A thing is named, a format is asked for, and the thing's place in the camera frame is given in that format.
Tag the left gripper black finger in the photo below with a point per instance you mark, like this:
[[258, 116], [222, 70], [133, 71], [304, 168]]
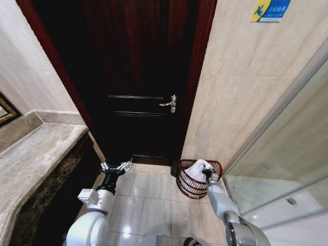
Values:
[[124, 166], [104, 167]]

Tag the red wicker hamper basket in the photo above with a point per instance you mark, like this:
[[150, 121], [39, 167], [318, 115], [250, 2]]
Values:
[[189, 187]]

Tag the blue and yellow wall sign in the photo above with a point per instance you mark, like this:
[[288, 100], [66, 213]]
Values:
[[271, 10]]

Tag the glass shower door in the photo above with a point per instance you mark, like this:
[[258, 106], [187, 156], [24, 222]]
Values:
[[294, 143]]

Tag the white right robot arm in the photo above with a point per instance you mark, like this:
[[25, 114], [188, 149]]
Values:
[[225, 205]]

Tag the dark framed mirror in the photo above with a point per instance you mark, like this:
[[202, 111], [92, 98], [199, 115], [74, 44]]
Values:
[[10, 109]]

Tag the reddish brown door frame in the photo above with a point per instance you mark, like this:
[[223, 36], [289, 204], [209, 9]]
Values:
[[205, 25]]

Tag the white used towel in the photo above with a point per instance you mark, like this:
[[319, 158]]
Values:
[[197, 170]]

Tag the black ribbed robot part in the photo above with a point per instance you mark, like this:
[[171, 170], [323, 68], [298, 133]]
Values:
[[192, 242]]

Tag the dark wooden door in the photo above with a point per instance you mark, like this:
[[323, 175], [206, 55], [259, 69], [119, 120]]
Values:
[[128, 64]]

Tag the small metal shower fitting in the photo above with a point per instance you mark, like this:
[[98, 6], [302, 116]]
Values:
[[291, 201]]

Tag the marble vanity counter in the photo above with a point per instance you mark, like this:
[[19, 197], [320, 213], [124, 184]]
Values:
[[38, 153]]

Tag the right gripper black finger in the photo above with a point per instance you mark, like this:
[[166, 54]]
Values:
[[205, 171]]

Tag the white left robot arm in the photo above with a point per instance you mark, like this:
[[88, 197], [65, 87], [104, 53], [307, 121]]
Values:
[[87, 225]]

